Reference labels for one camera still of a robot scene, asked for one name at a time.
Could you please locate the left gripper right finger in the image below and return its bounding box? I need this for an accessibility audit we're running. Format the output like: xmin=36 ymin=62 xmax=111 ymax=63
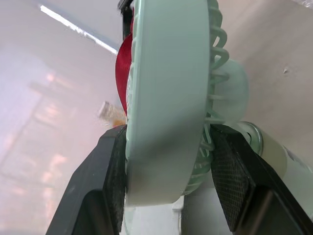
xmin=210 ymin=123 xmax=313 ymax=235

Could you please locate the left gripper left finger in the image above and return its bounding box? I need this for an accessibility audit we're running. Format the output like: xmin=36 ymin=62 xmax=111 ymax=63
xmin=45 ymin=124 xmax=128 ymax=235

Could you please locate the mint green desk fan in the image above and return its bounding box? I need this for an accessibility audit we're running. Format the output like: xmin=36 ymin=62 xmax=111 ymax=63
xmin=123 ymin=0 xmax=313 ymax=206

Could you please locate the red strap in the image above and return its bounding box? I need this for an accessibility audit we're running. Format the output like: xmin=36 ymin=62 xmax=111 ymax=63
xmin=114 ymin=19 xmax=134 ymax=116

